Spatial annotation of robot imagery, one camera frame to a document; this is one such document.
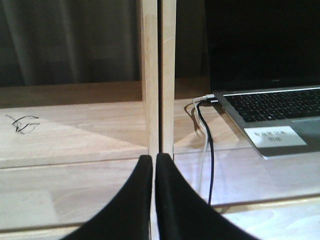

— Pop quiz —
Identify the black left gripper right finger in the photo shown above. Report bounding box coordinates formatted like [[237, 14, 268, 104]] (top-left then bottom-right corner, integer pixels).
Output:
[[155, 153, 256, 240]]

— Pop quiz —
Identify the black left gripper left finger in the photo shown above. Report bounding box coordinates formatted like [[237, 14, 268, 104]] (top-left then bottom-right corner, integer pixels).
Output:
[[63, 155, 153, 240]]

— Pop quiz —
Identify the wooden shelf unit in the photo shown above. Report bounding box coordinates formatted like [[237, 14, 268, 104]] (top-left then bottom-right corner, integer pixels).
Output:
[[0, 0, 320, 240]]

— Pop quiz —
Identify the white label sticker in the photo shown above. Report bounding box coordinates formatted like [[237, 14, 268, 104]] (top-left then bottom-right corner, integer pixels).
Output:
[[244, 126, 307, 148]]

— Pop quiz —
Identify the silver laptop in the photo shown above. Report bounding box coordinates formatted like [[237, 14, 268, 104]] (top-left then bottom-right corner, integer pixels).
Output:
[[204, 0, 320, 158]]

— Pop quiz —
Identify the black laptop cable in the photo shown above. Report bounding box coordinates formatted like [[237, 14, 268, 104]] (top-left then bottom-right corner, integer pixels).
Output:
[[196, 99, 220, 206]]

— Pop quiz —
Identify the white laptop cable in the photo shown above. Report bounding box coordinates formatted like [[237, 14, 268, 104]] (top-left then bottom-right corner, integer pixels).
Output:
[[191, 93, 216, 196]]

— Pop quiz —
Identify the wooden shelf post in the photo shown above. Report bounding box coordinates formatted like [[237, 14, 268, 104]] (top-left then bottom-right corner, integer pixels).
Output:
[[137, 0, 177, 158]]

